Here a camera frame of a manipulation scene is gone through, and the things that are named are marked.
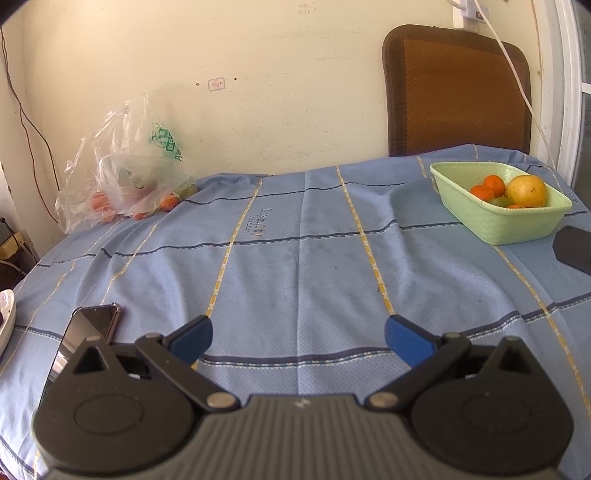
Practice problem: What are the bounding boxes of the wall sticker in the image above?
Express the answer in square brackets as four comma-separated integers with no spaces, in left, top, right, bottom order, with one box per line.
[207,77,226,92]

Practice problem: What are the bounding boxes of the black wall cable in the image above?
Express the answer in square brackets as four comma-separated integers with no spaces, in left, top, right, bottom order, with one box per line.
[0,27,61,222]

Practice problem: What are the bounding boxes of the orange fruit by bag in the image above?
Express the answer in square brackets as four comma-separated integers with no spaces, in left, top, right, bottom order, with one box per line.
[159,194,180,212]

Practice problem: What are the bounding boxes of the green fruit by bag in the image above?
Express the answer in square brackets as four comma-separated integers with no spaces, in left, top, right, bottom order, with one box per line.
[175,183,198,200]

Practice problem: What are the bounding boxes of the cluttered side items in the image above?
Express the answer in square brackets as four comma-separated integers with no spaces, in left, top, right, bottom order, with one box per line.
[0,217,38,290]

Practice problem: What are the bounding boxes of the light green plastic basket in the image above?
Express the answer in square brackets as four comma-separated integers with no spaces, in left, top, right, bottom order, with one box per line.
[430,162,573,246]

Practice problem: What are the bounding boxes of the blue checked tablecloth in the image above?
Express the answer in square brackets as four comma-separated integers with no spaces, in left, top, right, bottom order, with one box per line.
[1,145,590,479]

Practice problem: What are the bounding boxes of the green lime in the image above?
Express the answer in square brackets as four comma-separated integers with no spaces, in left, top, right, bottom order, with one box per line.
[489,196,512,208]

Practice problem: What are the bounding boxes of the brown woven chair mat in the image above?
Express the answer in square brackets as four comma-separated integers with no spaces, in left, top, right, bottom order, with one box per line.
[382,25,532,156]

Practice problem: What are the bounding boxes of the white dish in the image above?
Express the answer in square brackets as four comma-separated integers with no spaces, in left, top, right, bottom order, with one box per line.
[0,289,16,356]

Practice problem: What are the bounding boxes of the smartphone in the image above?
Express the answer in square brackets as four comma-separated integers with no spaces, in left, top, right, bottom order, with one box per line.
[45,303,123,388]

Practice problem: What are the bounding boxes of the white power cable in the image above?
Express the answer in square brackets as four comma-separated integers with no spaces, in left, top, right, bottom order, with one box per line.
[475,0,558,167]

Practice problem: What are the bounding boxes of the white window frame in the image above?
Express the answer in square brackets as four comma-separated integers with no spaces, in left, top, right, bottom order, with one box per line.
[531,1,590,187]

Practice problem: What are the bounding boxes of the large yellow grapefruit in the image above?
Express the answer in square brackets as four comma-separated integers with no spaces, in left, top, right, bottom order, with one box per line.
[505,174,548,208]

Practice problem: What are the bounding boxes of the large orange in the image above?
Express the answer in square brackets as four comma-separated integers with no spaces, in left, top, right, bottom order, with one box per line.
[470,185,496,202]

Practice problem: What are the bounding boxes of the clear plastic bag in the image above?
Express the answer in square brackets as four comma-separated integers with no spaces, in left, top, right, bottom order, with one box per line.
[55,94,195,234]

